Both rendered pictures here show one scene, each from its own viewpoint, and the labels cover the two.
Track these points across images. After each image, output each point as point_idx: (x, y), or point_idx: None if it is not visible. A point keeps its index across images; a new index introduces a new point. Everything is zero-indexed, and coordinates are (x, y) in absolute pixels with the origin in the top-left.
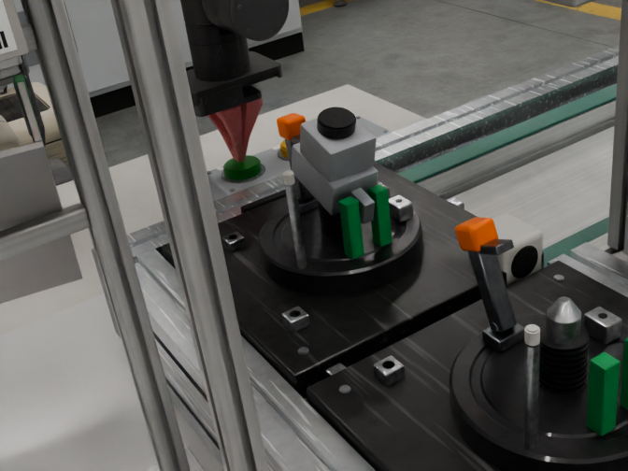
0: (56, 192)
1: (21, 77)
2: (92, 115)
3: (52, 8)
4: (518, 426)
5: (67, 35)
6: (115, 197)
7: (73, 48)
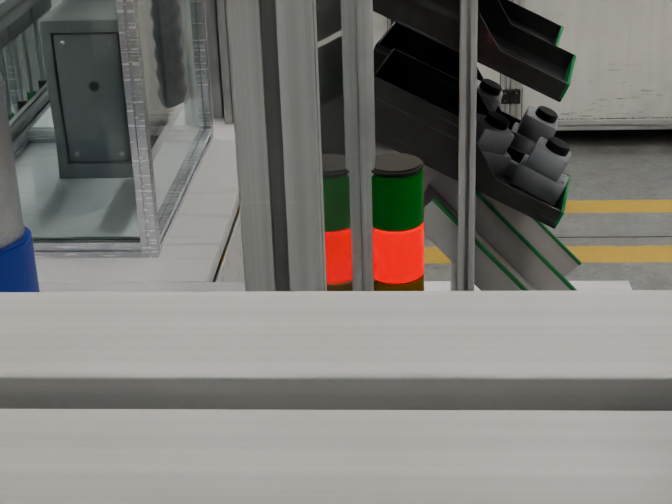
0: (449, 259)
1: (433, 199)
2: (458, 244)
3: (458, 190)
4: None
5: (458, 204)
6: (458, 287)
7: (458, 211)
